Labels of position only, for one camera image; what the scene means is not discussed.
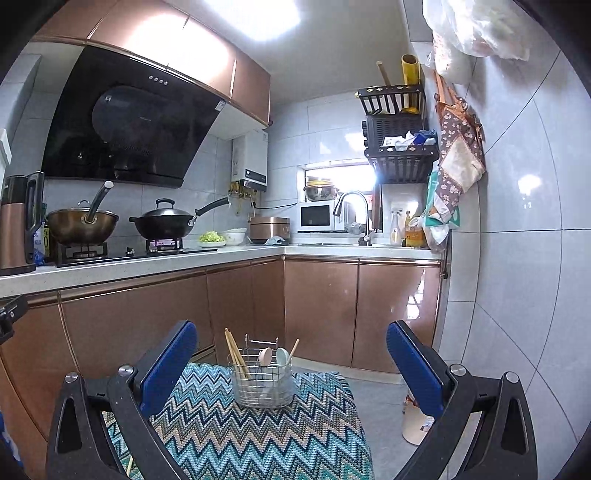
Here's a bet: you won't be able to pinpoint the yellow oil bottle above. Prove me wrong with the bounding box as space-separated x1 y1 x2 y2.
404 211 428 249

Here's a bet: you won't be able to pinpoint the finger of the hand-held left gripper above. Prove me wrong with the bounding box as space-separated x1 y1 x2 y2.
0 294 28 344

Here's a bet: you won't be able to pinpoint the cloths on rack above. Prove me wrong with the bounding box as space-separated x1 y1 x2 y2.
380 130 437 151

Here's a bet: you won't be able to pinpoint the stacked metal pots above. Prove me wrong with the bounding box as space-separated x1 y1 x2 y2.
303 180 341 203

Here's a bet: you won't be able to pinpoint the brown base cabinets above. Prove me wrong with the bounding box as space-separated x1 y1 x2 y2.
0 256 446 462

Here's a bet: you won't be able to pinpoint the bottle with blue label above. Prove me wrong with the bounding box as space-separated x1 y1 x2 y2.
34 203 52 266

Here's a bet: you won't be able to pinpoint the hanging plastic bags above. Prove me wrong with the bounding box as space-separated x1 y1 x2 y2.
421 0 533 80

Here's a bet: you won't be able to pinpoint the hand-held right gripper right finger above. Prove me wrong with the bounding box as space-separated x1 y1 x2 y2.
386 320 543 480

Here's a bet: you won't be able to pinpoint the brown black electric kettle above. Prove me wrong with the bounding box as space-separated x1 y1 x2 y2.
0 171 46 277

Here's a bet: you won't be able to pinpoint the kitchen window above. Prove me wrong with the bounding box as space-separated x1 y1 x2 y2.
304 161 378 204

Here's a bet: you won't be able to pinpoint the green white packet bag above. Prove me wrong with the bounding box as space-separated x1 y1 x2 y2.
424 161 461 253

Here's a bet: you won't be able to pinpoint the black wall rack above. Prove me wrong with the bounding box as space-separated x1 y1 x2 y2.
356 84 440 185

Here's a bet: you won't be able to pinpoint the wire utensil holder clear liner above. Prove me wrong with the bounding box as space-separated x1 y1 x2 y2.
228 333 296 409

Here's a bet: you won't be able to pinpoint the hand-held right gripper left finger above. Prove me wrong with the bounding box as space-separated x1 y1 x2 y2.
46 320 199 480

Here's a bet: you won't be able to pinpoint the black wok with lid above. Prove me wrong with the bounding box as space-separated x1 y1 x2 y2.
129 197 230 241

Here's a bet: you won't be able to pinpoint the black range hood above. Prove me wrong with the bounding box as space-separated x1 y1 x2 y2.
41 45 223 190

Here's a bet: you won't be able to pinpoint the zigzag knitted cloth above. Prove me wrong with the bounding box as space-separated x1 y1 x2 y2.
104 362 375 480

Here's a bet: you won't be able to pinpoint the steel kitchen faucet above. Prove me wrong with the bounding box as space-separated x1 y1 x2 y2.
333 190 373 247

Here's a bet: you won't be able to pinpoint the brown rice cooker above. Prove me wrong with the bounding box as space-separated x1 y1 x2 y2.
249 216 291 245

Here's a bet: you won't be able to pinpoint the brown floral apron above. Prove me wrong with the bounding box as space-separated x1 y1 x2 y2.
433 69 487 214

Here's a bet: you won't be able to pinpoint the pale plastic bucket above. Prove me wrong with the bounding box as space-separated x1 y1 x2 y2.
401 392 437 446

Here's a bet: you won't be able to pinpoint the white water heater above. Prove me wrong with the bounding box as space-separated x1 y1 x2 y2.
231 130 270 193

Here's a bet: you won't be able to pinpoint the yellow roll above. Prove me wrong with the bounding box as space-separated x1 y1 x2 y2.
400 54 420 114

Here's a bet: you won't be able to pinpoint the brass wok with handle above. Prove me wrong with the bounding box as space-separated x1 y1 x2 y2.
46 181 120 247

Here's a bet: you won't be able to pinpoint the black gas stove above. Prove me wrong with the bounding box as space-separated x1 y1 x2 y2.
55 237 205 269

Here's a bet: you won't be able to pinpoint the white microwave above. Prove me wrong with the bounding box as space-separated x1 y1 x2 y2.
296 202 347 233

